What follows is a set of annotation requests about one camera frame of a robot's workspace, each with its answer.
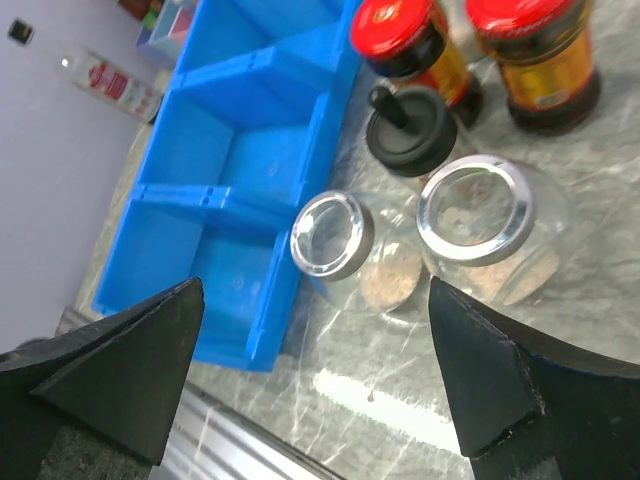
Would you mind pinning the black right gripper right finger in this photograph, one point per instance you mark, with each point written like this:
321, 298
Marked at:
526, 405

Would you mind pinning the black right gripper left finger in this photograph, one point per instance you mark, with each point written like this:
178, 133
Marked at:
99, 401

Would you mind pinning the large silver-lid glass jar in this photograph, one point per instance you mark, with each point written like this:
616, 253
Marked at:
495, 228

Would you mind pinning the small silver-lid glass jar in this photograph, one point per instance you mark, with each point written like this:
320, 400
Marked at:
360, 251

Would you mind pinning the black knob-lid glass jar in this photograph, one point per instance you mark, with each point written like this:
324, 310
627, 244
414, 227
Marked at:
411, 131

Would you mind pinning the clear bottle red label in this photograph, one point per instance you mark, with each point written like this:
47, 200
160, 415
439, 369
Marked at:
108, 82

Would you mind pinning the blue three-compartment plastic bin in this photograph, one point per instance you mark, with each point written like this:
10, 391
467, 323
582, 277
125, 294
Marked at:
246, 135

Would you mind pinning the pastel compartment organizer tray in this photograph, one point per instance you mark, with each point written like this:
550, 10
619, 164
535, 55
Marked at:
164, 31

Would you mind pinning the red-lid sauce jar right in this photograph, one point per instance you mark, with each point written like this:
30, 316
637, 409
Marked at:
543, 50

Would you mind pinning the red-lid sauce jar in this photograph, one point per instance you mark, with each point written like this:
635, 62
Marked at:
543, 50
409, 43

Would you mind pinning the red-lid sauce jar left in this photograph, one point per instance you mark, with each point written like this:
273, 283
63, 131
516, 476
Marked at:
409, 43

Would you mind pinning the aluminium mounting rail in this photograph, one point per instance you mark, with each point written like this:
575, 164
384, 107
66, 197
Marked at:
210, 440

